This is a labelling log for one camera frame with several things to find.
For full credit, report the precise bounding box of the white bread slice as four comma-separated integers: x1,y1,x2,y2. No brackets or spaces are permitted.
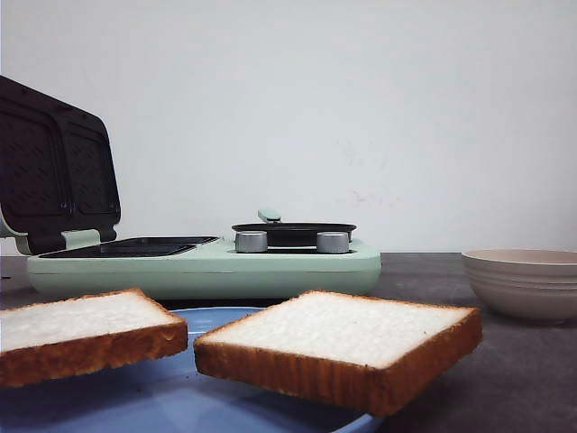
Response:
1,288,188,389
194,290,482,416

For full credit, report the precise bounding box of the breakfast maker hinged lid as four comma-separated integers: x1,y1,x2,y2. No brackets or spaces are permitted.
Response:
1,78,121,255

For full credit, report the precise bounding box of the beige ribbed bowl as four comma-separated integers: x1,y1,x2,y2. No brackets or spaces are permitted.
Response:
462,249,576,323

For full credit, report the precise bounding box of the mint green breakfast maker base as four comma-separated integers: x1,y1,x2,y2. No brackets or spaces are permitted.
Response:
27,236,381,299

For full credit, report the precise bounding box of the small black frying pan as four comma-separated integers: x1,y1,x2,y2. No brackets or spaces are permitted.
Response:
232,207,357,247

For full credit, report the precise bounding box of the right silver control knob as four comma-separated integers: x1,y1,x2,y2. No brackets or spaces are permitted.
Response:
316,231,350,254

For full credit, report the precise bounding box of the silver control knob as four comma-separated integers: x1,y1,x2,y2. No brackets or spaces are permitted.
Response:
316,231,350,254
234,230,268,253

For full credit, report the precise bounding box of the left silver control knob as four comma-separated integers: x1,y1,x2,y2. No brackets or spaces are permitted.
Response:
234,230,268,253

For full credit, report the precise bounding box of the blue round plate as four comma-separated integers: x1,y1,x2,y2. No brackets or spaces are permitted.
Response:
0,306,384,433

